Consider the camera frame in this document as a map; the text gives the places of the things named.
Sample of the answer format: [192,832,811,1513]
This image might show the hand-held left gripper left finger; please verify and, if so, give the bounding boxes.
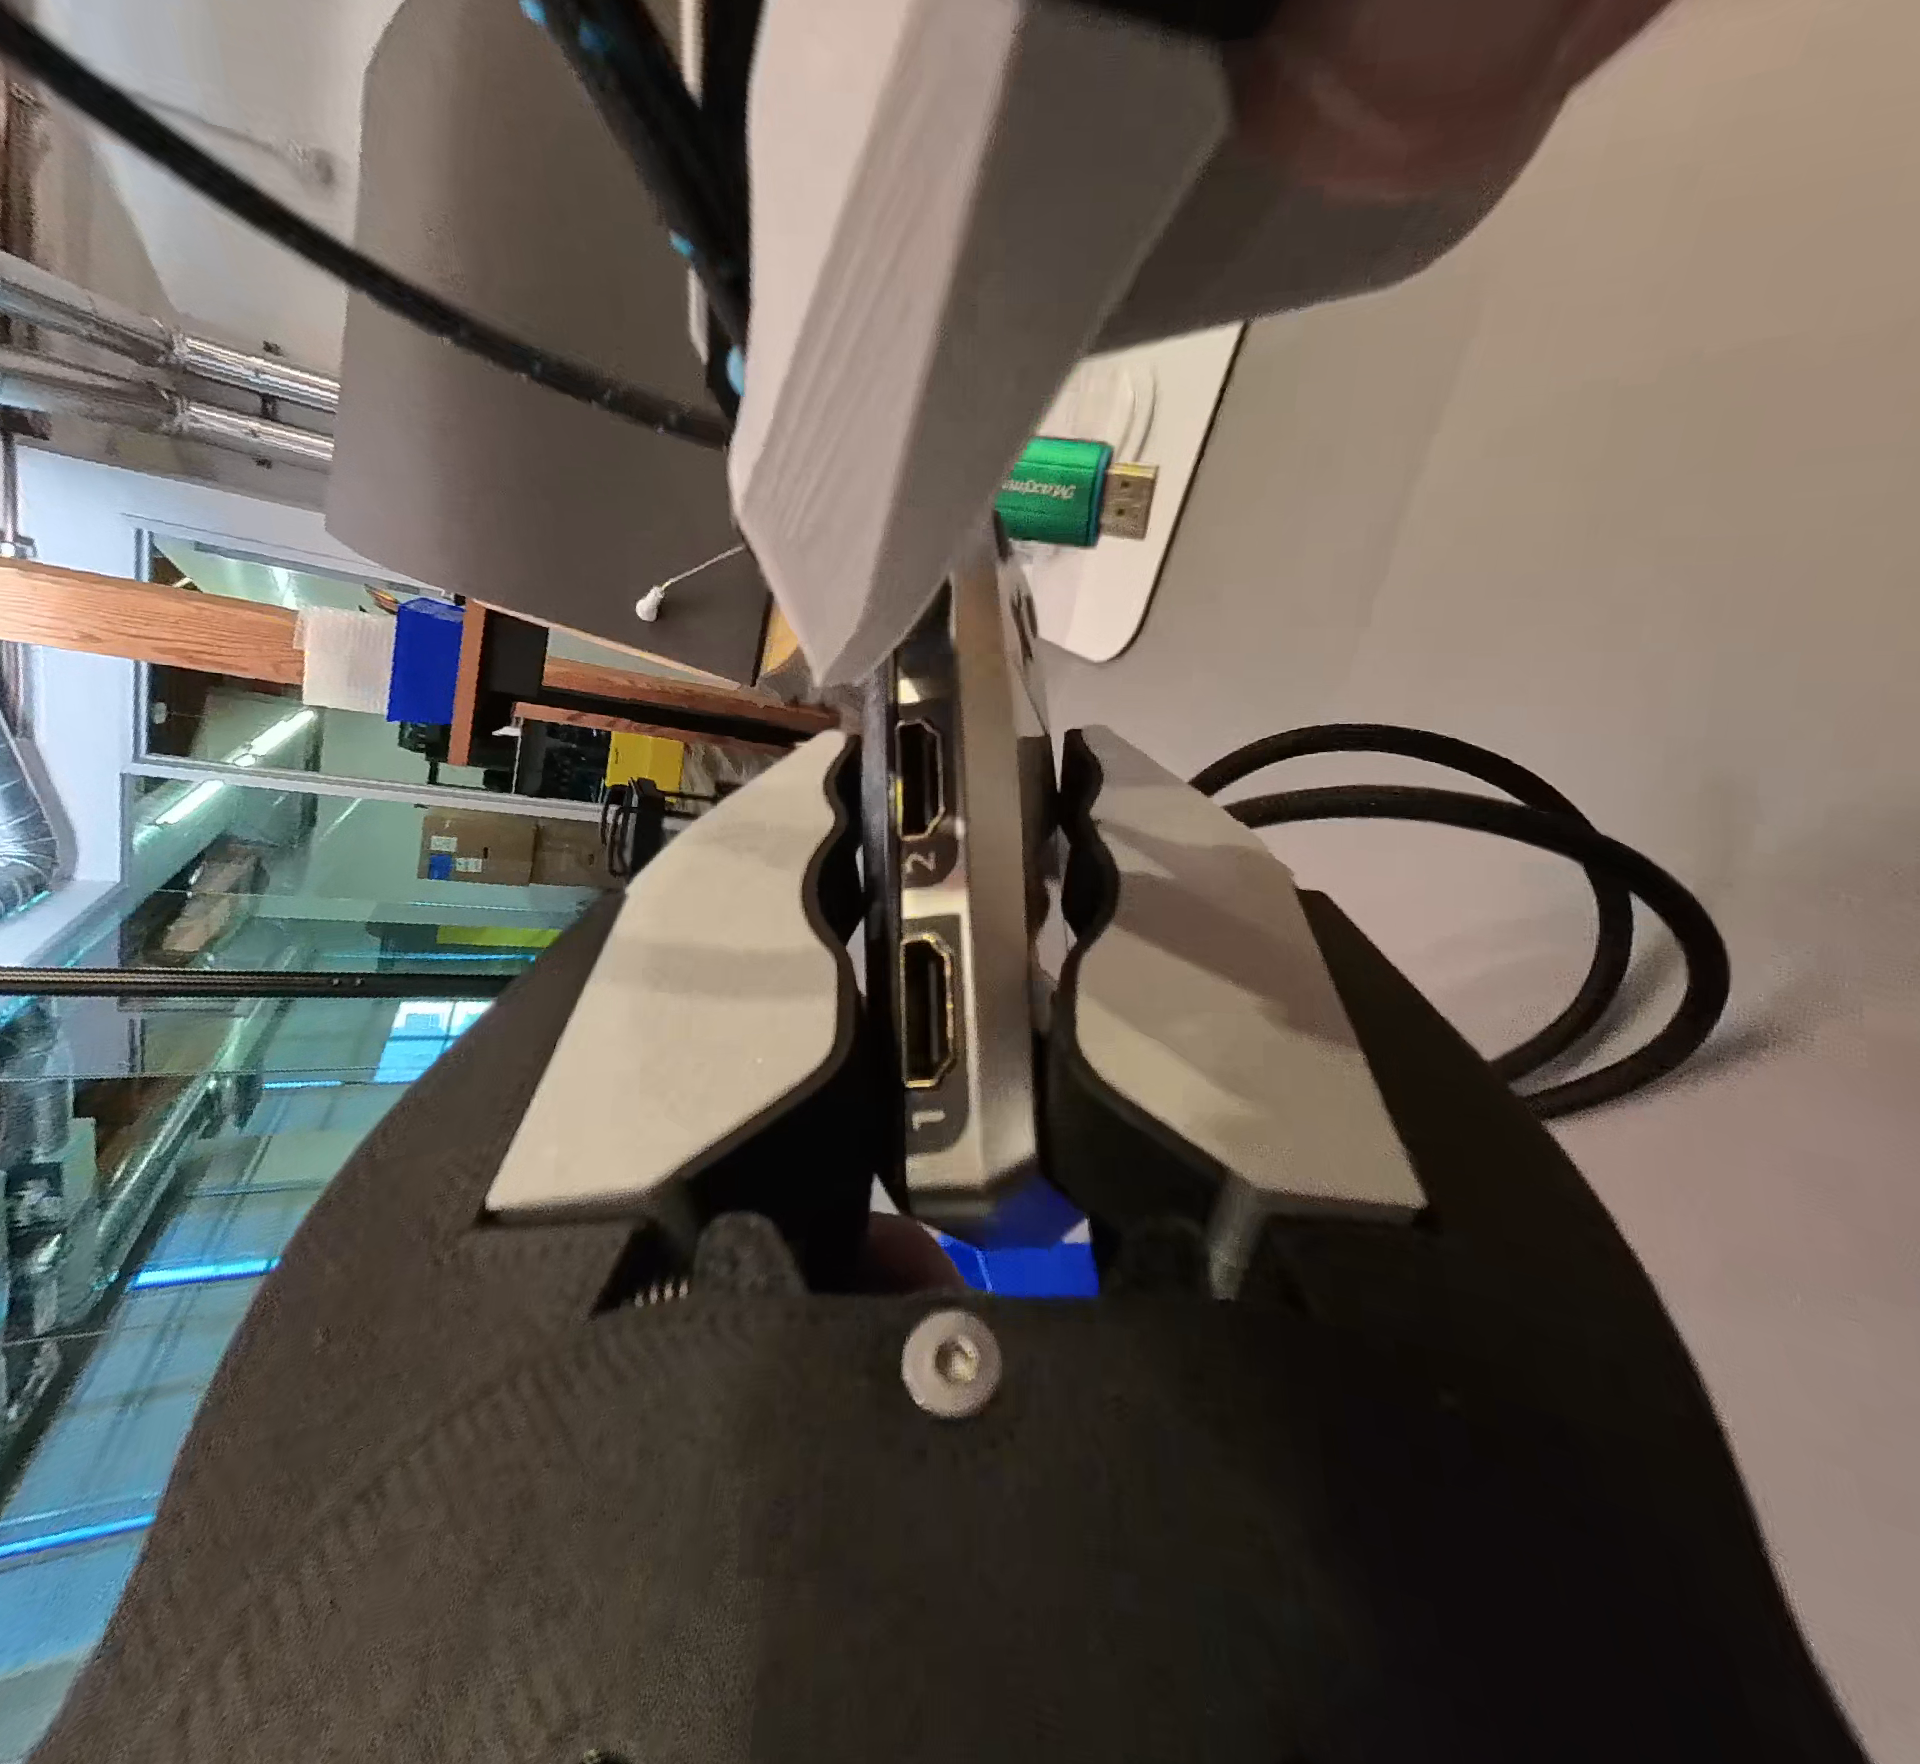
[477,730,878,1234]

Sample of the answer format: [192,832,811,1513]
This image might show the person's right hand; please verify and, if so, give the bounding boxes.
[1227,0,1825,213]

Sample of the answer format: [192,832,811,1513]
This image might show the silver pipes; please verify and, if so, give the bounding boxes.
[0,256,346,465]

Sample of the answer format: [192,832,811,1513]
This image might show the silver flexible duct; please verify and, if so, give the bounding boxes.
[0,706,76,927]

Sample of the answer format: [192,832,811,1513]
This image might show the blue storage bin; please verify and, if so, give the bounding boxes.
[938,1179,1102,1297]

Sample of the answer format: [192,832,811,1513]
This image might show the white pin on wire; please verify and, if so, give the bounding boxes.
[632,541,753,624]

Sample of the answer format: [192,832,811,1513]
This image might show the cardboard box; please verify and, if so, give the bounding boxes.
[425,805,620,886]

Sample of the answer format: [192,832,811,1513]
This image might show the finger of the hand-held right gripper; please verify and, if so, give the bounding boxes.
[731,0,1241,685]
[1079,106,1522,355]

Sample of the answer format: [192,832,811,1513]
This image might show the black HDMI switch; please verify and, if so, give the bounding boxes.
[858,520,1068,1222]

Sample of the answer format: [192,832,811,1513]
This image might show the green plug braided HDMI cable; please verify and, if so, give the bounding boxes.
[430,0,1161,551]
[0,0,734,446]

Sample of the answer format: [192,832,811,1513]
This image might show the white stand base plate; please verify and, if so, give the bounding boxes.
[1038,325,1249,669]

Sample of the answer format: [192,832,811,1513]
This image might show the black switch pigtail cable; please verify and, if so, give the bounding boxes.
[1193,730,1726,1125]

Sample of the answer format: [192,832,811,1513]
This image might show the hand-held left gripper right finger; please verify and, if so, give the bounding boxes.
[1038,730,1432,1297]

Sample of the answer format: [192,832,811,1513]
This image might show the blue box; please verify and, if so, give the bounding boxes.
[391,599,468,730]

